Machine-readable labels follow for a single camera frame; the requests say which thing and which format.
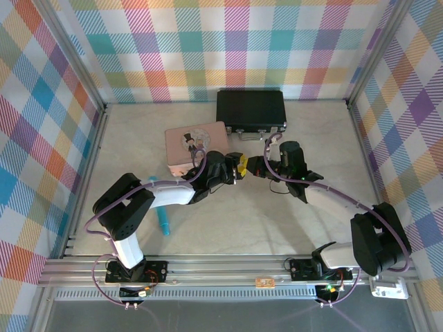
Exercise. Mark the yellow padlock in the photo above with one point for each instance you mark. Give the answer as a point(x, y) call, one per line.
point(243, 170)

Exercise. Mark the pink tin box with figures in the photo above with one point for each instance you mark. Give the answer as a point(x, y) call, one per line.
point(180, 145)

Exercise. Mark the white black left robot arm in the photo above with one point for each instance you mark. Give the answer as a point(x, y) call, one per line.
point(173, 195)

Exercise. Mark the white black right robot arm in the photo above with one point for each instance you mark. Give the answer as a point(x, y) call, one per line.
point(332, 200)

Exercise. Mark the black carrying case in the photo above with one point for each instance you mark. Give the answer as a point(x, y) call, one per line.
point(249, 110)

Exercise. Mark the teal plastic tube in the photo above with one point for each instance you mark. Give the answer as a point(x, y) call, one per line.
point(163, 221)

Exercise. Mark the small orange label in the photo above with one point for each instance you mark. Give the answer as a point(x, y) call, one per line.
point(265, 282)

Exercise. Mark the aluminium side rail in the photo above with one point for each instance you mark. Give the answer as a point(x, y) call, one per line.
point(88, 173)
point(367, 155)

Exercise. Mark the aluminium front frame rail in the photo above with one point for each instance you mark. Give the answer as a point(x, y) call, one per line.
point(225, 266)

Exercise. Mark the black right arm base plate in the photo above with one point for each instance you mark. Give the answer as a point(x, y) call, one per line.
point(297, 273)

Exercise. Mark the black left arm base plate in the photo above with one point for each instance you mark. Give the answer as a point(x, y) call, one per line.
point(161, 268)

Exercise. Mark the aluminium frame post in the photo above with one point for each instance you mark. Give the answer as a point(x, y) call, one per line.
point(376, 52)
point(80, 58)

